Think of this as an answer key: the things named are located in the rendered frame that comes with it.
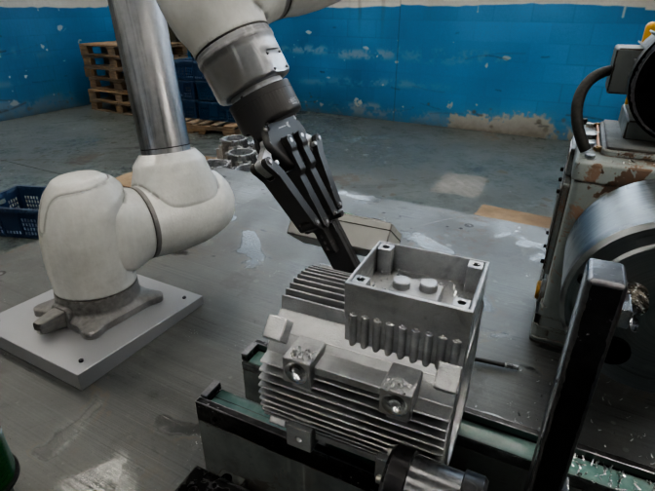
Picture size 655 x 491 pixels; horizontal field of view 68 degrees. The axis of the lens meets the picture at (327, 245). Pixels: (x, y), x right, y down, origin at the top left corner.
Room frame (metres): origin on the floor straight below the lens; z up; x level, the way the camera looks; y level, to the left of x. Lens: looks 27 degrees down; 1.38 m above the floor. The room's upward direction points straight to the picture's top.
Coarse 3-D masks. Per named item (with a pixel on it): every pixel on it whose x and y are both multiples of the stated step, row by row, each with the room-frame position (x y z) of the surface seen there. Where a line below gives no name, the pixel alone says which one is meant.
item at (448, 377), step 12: (324, 264) 0.52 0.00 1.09; (276, 324) 0.41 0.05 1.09; (288, 324) 0.41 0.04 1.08; (264, 336) 0.40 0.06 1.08; (276, 336) 0.40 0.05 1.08; (288, 336) 0.41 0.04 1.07; (444, 372) 0.33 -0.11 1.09; (456, 372) 0.33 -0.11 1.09; (444, 384) 0.33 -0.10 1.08; (456, 384) 0.32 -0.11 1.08; (276, 420) 0.40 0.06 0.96
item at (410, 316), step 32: (384, 256) 0.46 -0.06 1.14; (416, 256) 0.46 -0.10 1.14; (448, 256) 0.45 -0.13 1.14; (352, 288) 0.39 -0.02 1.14; (416, 288) 0.41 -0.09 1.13; (448, 288) 0.43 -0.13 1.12; (480, 288) 0.38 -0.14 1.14; (352, 320) 0.39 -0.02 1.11; (384, 320) 0.38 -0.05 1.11; (416, 320) 0.36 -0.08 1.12; (448, 320) 0.35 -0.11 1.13; (384, 352) 0.37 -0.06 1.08; (416, 352) 0.36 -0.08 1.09; (448, 352) 0.35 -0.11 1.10
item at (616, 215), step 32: (640, 192) 0.62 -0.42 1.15; (576, 224) 0.67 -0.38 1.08; (608, 224) 0.56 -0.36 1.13; (640, 224) 0.52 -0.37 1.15; (576, 256) 0.56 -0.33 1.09; (608, 256) 0.52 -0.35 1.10; (640, 256) 0.51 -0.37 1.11; (576, 288) 0.53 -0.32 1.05; (640, 288) 0.49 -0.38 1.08; (640, 320) 0.50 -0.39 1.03; (608, 352) 0.50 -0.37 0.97; (640, 352) 0.49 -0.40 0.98; (640, 384) 0.49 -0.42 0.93
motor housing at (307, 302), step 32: (288, 288) 0.44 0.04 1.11; (320, 288) 0.45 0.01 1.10; (320, 320) 0.42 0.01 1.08; (480, 320) 0.43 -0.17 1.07; (352, 352) 0.38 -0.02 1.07; (288, 384) 0.38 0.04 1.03; (320, 384) 0.37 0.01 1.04; (352, 384) 0.35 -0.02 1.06; (288, 416) 0.38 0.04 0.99; (320, 416) 0.36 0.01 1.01; (352, 416) 0.34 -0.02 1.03; (384, 416) 0.33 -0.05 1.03; (416, 416) 0.32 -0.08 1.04; (448, 416) 0.32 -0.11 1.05; (352, 448) 0.35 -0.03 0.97; (384, 448) 0.33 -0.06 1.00; (416, 448) 0.32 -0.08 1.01; (448, 448) 0.37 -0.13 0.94
